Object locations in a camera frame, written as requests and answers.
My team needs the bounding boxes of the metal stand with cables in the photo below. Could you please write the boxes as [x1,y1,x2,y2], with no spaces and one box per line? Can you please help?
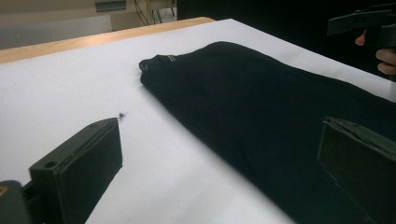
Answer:
[134,0,176,26]

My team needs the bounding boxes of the black pants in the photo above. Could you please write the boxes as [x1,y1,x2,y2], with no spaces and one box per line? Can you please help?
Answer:
[138,40,396,224]

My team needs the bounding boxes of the grey partition panel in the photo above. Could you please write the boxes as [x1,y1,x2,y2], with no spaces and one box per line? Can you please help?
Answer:
[0,14,113,50]

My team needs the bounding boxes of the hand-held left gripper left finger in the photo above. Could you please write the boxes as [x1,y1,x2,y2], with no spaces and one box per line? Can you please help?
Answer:
[28,117,123,224]

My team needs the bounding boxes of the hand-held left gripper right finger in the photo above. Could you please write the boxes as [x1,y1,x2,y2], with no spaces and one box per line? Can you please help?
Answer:
[317,116,396,224]

